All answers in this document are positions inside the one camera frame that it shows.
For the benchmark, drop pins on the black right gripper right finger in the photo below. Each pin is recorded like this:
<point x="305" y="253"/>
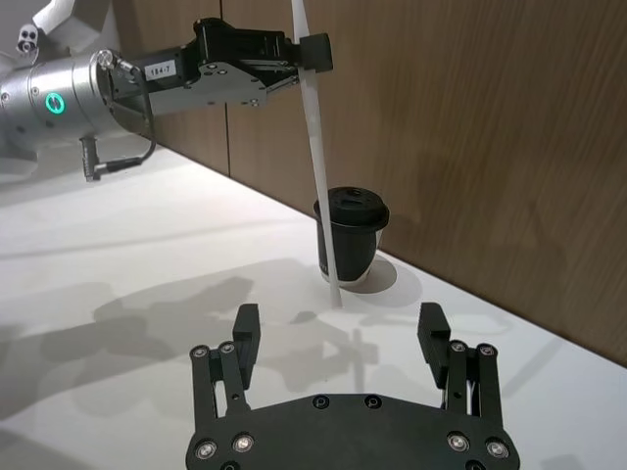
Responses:
<point x="465" y="372"/>

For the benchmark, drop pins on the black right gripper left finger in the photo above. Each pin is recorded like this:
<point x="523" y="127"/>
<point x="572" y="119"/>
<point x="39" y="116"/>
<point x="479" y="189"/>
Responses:
<point x="230" y="372"/>

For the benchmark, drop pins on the black paper cup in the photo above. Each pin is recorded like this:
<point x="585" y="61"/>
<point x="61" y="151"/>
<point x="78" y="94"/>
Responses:
<point x="350" y="254"/>

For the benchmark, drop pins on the long white straw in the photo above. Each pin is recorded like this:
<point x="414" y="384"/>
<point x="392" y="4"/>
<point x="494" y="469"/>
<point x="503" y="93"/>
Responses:
<point x="318" y="161"/>

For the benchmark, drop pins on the black plastic cup lid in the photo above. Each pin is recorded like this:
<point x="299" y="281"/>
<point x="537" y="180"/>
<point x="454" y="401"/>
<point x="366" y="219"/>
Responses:
<point x="357" y="205"/>

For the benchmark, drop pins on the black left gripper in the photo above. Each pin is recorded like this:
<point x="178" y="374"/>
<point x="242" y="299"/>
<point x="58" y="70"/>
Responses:
<point x="206" y="90"/>

